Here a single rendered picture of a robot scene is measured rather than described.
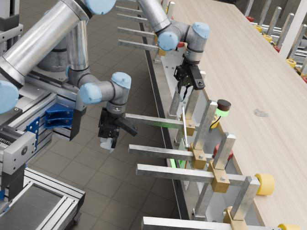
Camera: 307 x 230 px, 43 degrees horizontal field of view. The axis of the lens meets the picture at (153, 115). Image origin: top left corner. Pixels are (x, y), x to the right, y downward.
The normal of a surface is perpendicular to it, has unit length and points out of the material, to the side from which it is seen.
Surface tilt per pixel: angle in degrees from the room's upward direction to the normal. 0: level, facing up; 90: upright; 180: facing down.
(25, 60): 78
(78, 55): 96
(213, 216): 0
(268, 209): 0
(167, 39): 90
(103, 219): 0
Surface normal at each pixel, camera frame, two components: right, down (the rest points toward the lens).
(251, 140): 0.22, -0.83
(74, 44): -0.11, 0.63
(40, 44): 0.39, 0.27
